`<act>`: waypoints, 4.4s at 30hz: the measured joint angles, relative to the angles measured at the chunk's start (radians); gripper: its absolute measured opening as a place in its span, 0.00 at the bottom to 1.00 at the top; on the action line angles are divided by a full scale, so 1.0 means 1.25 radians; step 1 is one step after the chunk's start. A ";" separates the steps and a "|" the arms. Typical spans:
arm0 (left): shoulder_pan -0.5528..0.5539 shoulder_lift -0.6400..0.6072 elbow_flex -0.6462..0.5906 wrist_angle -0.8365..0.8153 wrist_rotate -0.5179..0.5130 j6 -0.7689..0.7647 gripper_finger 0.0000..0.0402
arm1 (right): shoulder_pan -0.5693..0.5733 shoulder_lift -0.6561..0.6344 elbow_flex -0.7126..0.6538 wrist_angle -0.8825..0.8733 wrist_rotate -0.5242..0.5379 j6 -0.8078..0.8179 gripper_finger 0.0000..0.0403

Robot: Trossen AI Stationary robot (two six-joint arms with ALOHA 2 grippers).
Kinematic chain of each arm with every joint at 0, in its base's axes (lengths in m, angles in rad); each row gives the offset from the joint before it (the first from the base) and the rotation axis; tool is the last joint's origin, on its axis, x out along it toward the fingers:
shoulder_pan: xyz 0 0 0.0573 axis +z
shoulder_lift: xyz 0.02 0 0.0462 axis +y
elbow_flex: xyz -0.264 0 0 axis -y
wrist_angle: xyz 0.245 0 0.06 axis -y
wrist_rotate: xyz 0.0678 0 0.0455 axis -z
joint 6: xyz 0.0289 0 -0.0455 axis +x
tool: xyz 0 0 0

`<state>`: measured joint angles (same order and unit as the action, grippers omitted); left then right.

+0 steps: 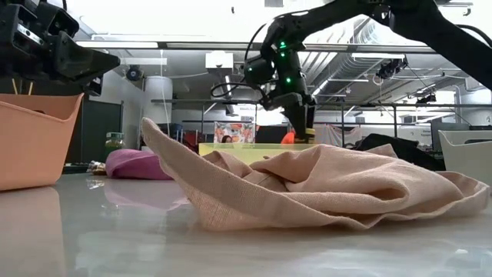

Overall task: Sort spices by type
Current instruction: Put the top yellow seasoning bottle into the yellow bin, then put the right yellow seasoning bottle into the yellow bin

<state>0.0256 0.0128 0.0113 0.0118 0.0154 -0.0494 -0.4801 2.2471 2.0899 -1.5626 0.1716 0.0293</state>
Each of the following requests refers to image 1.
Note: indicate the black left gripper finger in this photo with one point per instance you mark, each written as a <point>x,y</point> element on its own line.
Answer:
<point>84,63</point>
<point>95,86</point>

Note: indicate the green-lid spice jar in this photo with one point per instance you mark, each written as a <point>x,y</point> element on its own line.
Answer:
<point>114,144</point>

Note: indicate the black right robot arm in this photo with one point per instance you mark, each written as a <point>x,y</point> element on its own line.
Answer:
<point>423,27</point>

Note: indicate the person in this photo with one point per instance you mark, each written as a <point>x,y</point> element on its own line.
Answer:
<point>288,138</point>
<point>227,139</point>

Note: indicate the long ceiling light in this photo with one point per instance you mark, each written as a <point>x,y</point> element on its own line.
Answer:
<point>115,44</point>

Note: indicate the round black ceiling device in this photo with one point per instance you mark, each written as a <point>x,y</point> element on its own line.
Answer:
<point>134,73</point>

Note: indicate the colourful fruit poster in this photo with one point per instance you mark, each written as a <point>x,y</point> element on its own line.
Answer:
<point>240,132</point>

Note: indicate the beige cloth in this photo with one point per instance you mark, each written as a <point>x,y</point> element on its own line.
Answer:
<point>307,184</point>

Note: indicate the white round column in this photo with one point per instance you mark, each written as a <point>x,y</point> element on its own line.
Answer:
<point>157,96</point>

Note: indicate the yellow plastic tray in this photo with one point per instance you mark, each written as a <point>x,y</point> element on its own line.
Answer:
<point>238,152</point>

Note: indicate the small spice packet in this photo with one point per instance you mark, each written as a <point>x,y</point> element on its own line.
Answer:
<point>97,168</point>

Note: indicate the white ceiling box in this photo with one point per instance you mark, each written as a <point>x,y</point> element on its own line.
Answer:
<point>219,60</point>

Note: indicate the orange plastic basket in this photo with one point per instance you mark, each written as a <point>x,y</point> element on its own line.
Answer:
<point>34,146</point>

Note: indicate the pink bowl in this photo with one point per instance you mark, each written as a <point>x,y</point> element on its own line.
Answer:
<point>130,165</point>

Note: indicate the black hanging ceiling equipment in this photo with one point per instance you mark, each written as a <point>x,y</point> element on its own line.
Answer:
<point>390,68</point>

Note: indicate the black cloth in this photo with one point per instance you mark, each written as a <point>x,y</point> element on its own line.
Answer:
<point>403,150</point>

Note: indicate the white plastic bin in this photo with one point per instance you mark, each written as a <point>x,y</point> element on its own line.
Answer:
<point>465,157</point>

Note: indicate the grey metal rail frame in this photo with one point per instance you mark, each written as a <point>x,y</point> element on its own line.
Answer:
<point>346,104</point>

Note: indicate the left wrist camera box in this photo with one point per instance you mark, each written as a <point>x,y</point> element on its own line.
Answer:
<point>28,34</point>

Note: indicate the dark green wall panel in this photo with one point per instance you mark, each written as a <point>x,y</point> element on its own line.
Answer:
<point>96,127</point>

